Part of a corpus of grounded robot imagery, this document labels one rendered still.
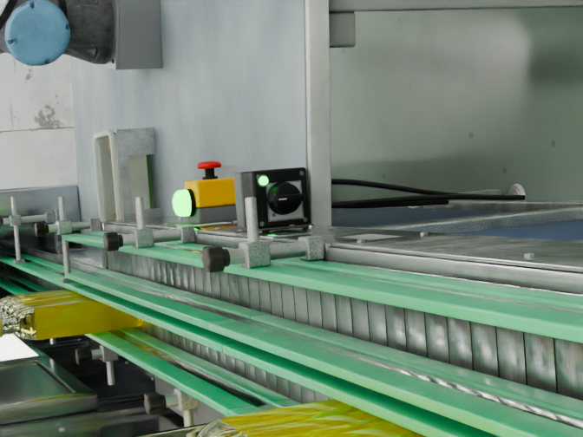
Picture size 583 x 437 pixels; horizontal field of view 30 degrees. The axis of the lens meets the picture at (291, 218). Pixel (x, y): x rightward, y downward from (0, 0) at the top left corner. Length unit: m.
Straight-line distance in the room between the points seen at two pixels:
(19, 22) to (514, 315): 1.40
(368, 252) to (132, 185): 1.21
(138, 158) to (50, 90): 3.62
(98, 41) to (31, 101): 3.68
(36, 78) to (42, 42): 3.84
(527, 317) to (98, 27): 1.55
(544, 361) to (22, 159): 5.07
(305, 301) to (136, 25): 1.03
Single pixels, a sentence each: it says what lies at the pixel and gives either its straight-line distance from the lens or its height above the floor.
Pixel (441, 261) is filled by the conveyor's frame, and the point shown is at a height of 0.88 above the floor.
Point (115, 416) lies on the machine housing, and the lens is 1.88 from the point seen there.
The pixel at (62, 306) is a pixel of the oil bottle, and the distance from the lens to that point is 1.91.
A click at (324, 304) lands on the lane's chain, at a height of 0.88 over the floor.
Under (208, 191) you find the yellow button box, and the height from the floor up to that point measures 0.81.
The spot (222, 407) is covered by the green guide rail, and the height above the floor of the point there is 0.96.
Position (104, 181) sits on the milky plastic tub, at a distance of 2.38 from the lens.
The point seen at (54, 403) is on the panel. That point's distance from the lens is 1.88.
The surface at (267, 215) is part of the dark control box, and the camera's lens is 1.48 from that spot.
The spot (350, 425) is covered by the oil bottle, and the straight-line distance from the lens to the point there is 0.90.
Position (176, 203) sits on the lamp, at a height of 0.85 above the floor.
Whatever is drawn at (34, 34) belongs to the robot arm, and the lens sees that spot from 1.98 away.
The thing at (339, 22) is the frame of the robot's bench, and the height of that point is 0.68.
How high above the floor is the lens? 1.35
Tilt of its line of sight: 22 degrees down
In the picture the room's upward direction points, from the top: 96 degrees counter-clockwise
